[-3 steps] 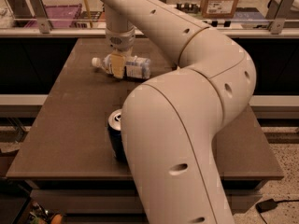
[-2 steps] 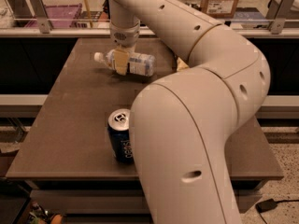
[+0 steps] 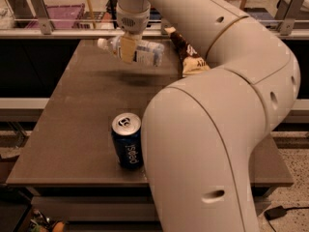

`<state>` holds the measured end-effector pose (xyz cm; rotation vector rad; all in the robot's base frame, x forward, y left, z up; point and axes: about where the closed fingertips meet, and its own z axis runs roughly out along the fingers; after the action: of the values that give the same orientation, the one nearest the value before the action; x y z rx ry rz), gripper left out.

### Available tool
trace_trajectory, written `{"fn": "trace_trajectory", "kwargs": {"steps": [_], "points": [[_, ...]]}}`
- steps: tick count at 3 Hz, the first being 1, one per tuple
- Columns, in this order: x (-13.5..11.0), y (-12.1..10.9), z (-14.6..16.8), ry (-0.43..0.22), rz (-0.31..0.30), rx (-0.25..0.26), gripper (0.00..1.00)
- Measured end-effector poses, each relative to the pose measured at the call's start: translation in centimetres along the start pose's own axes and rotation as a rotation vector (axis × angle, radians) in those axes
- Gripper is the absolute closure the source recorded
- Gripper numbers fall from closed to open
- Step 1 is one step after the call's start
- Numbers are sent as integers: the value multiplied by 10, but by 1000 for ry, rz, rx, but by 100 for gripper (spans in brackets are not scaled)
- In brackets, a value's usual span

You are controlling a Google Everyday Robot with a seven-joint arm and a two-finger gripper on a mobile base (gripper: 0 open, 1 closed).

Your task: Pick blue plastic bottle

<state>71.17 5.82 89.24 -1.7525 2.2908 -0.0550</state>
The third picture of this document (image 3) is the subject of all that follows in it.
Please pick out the clear blue plastic water bottle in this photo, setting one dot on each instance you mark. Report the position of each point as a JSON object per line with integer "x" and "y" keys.
{"x": 147, "y": 53}

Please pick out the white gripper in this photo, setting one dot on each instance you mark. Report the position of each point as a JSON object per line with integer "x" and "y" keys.
{"x": 134, "y": 22}

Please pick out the right metal railing bracket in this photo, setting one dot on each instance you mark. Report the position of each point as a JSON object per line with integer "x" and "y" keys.
{"x": 286, "y": 15}

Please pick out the brown and cream chip bag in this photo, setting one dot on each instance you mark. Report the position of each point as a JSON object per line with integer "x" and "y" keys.
{"x": 192, "y": 62}

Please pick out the purple plastic crate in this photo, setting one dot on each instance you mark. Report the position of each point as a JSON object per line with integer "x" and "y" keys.
{"x": 61, "y": 17}

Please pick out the yellow broom handle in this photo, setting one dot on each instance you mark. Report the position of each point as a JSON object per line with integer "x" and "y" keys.
{"x": 92, "y": 16}

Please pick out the blue pepsi soda can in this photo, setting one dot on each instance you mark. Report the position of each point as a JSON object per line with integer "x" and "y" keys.
{"x": 126, "y": 136}

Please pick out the left metal railing bracket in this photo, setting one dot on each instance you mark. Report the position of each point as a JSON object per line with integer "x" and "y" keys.
{"x": 45, "y": 25}

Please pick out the metal railing bracket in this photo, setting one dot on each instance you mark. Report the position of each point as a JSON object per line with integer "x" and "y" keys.
{"x": 45, "y": 25}
{"x": 286, "y": 15}

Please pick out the black power adapter with cable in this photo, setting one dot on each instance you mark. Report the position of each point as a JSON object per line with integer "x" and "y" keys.
{"x": 279, "y": 212}

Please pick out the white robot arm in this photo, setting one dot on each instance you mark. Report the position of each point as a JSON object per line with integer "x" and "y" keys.
{"x": 199, "y": 132}

